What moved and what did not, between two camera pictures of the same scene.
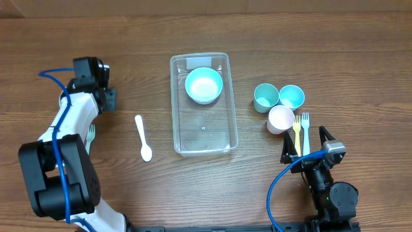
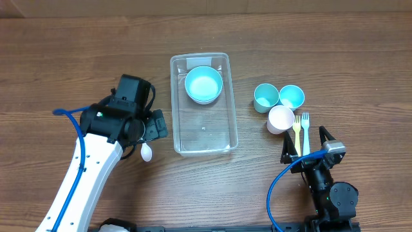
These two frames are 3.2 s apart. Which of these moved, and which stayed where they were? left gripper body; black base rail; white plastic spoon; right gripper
Moved: left gripper body
Stayed: black base rail; right gripper; white plastic spoon
